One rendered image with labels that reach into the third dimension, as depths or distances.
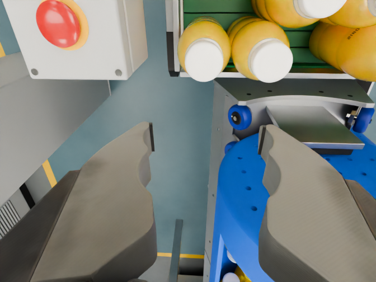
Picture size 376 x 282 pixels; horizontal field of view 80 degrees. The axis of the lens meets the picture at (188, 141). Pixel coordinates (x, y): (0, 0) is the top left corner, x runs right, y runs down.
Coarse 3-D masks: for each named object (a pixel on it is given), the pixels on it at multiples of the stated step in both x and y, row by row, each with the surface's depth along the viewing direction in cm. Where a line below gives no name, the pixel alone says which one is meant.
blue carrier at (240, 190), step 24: (240, 144) 35; (240, 168) 30; (264, 168) 30; (336, 168) 30; (360, 168) 30; (240, 192) 27; (264, 192) 27; (216, 216) 32; (240, 216) 24; (216, 240) 32; (240, 240) 24; (216, 264) 34; (240, 264) 25
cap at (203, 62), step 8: (192, 48) 22; (200, 48) 22; (208, 48) 22; (216, 48) 22; (192, 56) 22; (200, 56) 22; (208, 56) 22; (216, 56) 22; (192, 64) 23; (200, 64) 23; (208, 64) 23; (216, 64) 23; (192, 72) 23; (200, 72) 23; (208, 72) 23; (216, 72) 23; (200, 80) 24; (208, 80) 24
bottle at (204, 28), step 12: (192, 24) 26; (204, 24) 25; (216, 24) 26; (192, 36) 24; (204, 36) 24; (216, 36) 24; (180, 48) 26; (228, 48) 26; (180, 60) 26; (228, 60) 27
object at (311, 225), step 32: (288, 160) 8; (320, 160) 8; (288, 192) 7; (320, 192) 7; (288, 224) 6; (320, 224) 6; (352, 224) 6; (288, 256) 6; (320, 256) 5; (352, 256) 5
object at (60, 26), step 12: (48, 0) 18; (36, 12) 19; (48, 12) 18; (60, 12) 18; (72, 12) 18; (48, 24) 19; (60, 24) 19; (72, 24) 19; (48, 36) 19; (60, 36) 19; (72, 36) 19
